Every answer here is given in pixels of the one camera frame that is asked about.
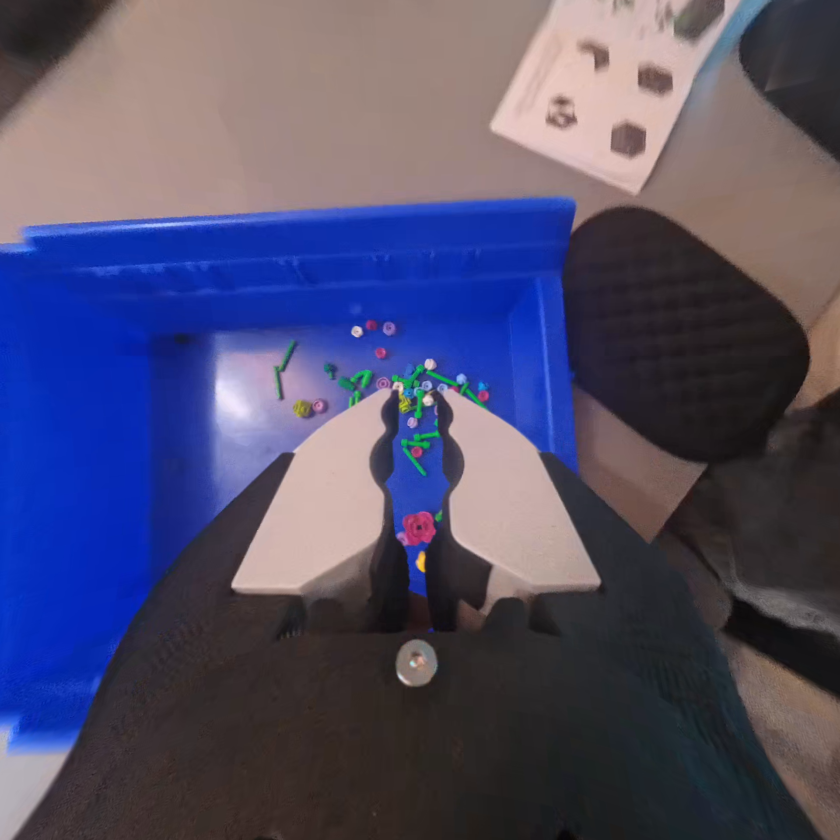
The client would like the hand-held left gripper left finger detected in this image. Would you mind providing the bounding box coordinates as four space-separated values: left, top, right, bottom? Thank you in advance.
230 387 401 597

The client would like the pink lego flower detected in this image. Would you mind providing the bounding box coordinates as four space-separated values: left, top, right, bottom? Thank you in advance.
396 511 438 547

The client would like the lego instruction booklet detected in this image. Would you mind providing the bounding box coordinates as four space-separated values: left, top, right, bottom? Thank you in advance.
490 0 746 196

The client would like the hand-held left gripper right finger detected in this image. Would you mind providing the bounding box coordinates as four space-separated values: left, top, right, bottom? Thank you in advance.
433 387 602 611

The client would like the pile of small lego pieces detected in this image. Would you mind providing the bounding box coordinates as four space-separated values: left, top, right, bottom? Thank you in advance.
272 318 493 480

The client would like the person's grey denim garment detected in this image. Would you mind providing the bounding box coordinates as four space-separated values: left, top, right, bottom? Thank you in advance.
656 394 840 657

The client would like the black quilted pad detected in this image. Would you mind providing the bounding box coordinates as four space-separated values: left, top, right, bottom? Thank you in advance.
738 0 840 165
563 206 811 463

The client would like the blue plastic bin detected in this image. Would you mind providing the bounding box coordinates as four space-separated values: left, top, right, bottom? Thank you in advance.
0 197 578 752

